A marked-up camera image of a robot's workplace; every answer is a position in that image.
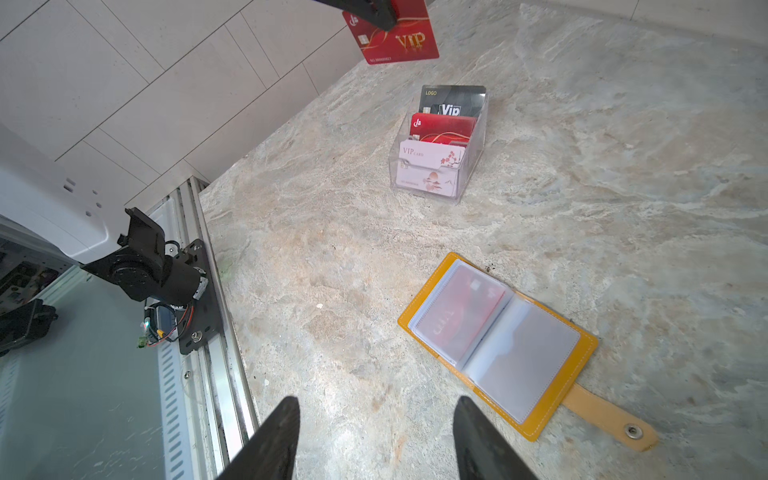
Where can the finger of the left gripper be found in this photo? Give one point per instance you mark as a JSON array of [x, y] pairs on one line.
[[379, 13]]

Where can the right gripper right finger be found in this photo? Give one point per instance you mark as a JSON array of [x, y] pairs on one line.
[[481, 451]]

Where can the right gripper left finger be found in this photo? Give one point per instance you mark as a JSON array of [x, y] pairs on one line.
[[270, 453]]

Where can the red VIP card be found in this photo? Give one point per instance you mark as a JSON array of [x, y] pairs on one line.
[[412, 38]]

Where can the yellow leather card holder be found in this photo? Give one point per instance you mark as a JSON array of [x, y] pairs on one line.
[[526, 365]]

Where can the black VIP card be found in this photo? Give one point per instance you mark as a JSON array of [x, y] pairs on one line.
[[452, 100]]

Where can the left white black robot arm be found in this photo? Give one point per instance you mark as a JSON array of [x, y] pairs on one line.
[[107, 105]]

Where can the red card in box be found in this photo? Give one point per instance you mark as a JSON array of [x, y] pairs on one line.
[[442, 129]]

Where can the clear acrylic card box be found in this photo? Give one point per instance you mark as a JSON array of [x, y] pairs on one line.
[[473, 153]]

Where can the white pink card in box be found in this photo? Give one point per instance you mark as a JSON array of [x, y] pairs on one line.
[[429, 167]]

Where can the white vent grille strip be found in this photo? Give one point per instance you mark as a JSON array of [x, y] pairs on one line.
[[176, 441]]

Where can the left green circuit board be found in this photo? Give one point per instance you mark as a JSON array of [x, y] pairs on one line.
[[164, 323]]

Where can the aluminium mounting rail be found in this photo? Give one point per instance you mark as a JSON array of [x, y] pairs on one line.
[[207, 413]]

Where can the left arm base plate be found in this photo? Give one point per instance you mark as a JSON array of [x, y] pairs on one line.
[[198, 300]]

